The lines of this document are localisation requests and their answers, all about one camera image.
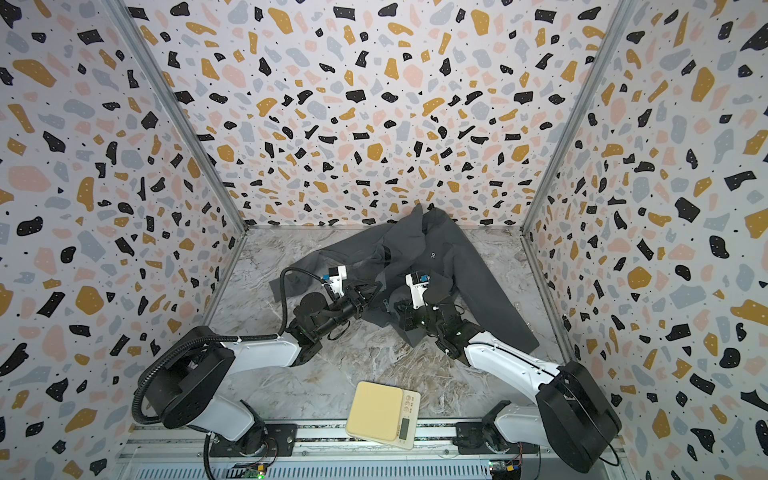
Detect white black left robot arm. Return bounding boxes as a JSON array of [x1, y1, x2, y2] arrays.
[[132, 281, 381, 456]]

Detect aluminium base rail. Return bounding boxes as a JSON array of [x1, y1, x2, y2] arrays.
[[113, 416, 637, 480]]

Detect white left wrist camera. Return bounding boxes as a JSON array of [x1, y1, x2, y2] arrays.
[[322, 265, 347, 301]]

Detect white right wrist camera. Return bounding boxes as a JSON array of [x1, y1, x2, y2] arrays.
[[405, 272, 430, 310]]

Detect aluminium corner post right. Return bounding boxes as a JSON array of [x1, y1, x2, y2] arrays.
[[521, 0, 637, 236]]

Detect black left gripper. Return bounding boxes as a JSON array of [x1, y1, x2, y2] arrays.
[[312, 283, 379, 342]]

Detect black corrugated cable conduit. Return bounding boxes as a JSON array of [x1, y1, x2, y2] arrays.
[[131, 265, 328, 480]]

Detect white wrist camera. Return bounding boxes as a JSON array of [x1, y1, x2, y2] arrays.
[[405, 272, 430, 310], [322, 265, 347, 301]]

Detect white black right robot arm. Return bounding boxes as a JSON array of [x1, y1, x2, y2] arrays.
[[394, 301, 621, 474]]

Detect cream kitchen scale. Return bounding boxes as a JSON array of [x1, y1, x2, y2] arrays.
[[345, 381, 421, 450]]

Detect aluminium corner post left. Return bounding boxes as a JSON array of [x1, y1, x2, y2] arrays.
[[103, 1, 248, 235]]

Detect dark grey zip jacket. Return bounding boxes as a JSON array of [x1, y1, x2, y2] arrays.
[[292, 206, 539, 353]]

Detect aluminium corner post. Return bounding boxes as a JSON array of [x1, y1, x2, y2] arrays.
[[103, 1, 248, 235], [521, 0, 637, 236]]

